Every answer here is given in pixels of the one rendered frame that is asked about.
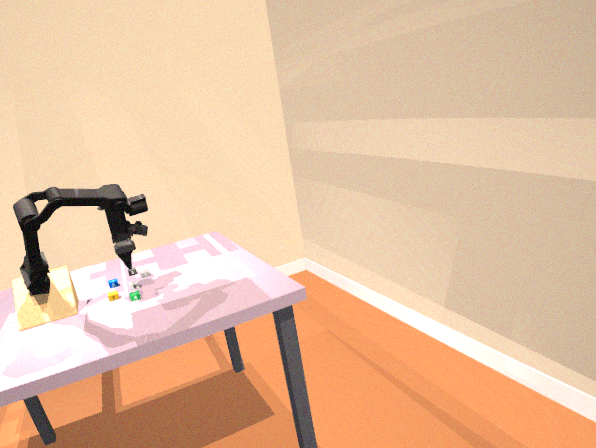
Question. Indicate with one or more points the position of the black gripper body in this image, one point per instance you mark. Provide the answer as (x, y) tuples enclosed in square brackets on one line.
[(119, 232)]

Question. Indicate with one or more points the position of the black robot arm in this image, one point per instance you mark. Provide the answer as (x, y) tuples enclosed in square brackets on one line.
[(110, 198)]

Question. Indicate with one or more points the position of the green block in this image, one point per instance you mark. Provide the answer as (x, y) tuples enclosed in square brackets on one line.
[(134, 296)]

